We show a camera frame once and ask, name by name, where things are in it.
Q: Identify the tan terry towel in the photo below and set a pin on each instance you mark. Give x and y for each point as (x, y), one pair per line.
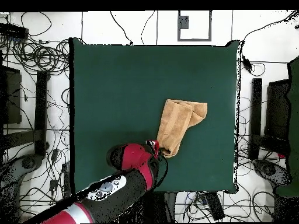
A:
(177, 121)

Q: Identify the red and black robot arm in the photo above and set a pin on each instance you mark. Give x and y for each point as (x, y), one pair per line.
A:
(135, 158)

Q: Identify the black flat box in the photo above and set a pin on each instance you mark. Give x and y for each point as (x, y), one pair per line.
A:
(12, 98)

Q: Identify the black stand behind table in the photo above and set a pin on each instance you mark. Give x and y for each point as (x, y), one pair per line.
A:
(163, 207)

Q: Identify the black power strip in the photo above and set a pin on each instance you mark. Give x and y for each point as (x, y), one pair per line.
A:
(213, 206)
(67, 184)

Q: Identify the dark green table cloth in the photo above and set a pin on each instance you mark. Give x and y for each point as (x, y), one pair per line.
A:
(105, 70)

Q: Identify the small black power adapter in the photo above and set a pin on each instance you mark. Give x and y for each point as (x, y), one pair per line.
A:
(53, 185)

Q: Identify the black stand base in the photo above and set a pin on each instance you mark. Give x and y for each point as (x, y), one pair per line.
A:
(256, 105)
(40, 105)

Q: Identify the black upright panel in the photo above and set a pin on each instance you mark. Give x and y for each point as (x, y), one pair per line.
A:
(276, 107)

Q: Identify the grey floor outlet box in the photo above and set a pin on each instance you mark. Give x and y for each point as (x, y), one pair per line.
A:
(183, 22)

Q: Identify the green cloth on side table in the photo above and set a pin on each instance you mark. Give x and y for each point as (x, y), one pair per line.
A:
(294, 116)

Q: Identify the black long device box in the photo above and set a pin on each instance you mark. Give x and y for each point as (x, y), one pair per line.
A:
(12, 31)

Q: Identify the dark grey square floor frame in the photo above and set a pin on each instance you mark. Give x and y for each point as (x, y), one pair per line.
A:
(193, 40)

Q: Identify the grey pedestal foot with caster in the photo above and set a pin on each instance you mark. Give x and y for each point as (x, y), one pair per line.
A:
(271, 171)
(14, 172)

